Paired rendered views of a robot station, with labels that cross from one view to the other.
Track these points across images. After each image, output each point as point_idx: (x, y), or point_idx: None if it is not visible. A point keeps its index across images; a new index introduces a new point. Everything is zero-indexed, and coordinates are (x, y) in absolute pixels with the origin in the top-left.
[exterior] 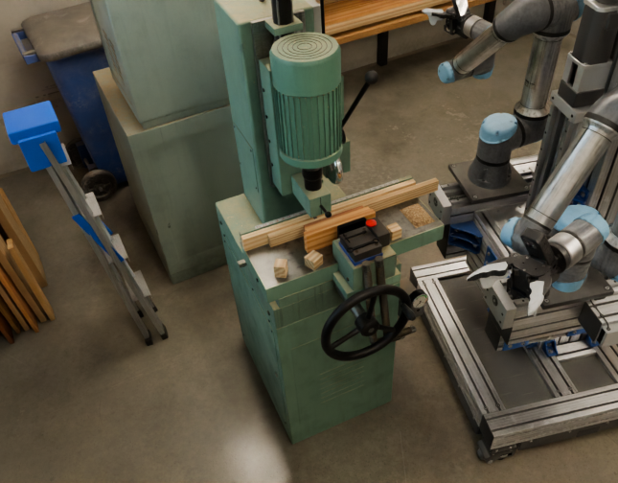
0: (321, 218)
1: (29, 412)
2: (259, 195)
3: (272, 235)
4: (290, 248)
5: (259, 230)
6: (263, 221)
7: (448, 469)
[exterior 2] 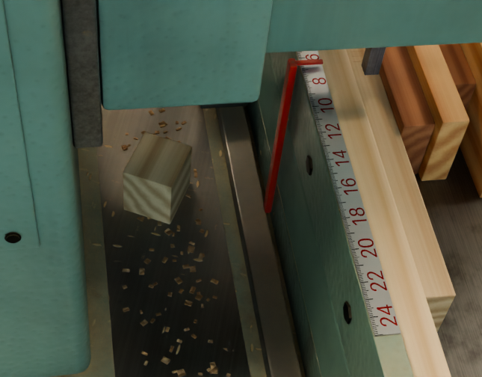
0: (356, 57)
1: None
2: (39, 260)
3: (434, 275)
4: (463, 250)
5: (402, 323)
6: (76, 353)
7: None
